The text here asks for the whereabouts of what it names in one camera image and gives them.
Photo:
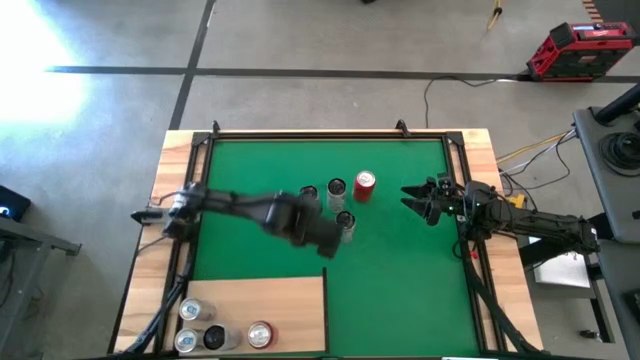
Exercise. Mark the black stand frame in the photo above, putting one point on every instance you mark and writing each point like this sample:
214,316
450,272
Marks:
530,257

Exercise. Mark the black table clamp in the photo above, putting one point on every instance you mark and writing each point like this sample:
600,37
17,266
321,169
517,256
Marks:
216,127
401,127

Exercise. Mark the white Celsius can orange band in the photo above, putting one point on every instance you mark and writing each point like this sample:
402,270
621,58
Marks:
346,220

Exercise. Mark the grey side table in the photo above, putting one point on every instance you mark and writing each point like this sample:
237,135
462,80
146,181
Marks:
607,200

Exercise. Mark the white sheet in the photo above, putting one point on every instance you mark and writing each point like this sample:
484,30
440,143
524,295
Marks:
560,272

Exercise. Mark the red black tool box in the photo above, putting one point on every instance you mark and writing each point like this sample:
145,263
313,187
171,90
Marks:
580,55

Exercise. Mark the small black floor object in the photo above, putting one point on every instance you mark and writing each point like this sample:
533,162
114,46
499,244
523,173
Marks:
590,334

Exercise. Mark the wooden shelf board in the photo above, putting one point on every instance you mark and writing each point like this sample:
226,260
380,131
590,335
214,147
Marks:
285,305

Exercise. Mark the black tube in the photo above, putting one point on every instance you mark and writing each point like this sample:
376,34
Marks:
620,105

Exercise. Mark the grey metal table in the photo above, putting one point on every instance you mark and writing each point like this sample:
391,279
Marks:
35,240

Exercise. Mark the white Celsius can black lid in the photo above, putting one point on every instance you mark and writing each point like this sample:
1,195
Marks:
230,339
337,200

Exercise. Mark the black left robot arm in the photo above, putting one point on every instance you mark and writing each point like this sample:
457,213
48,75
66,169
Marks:
230,202

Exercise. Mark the red Coke Zero can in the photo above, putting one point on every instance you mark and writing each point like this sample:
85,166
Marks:
260,335
363,192

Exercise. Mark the white Celsius can teal print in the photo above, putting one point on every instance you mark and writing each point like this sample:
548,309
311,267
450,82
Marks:
309,191

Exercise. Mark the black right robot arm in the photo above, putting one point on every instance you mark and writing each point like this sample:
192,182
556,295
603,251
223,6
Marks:
540,222

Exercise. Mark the yellow pole stand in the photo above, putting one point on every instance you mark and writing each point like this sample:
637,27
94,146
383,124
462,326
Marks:
494,17

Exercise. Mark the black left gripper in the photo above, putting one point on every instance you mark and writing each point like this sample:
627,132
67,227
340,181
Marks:
322,237

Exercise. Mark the yellow plug connector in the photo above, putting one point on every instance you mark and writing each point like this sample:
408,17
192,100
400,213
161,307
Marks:
517,201

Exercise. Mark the green table mat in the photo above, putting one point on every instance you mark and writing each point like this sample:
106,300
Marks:
390,280

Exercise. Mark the dark monitor screen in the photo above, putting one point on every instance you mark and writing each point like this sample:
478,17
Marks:
12,202

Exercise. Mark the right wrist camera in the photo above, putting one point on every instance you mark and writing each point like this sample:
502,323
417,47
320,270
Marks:
445,184

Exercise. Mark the silver blue energy drink can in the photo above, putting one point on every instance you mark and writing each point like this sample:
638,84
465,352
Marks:
191,309
186,340

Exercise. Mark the black aluminium table frame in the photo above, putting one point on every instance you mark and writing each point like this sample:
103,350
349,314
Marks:
325,135

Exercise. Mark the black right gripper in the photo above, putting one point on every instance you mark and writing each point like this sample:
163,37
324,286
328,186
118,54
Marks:
452,207

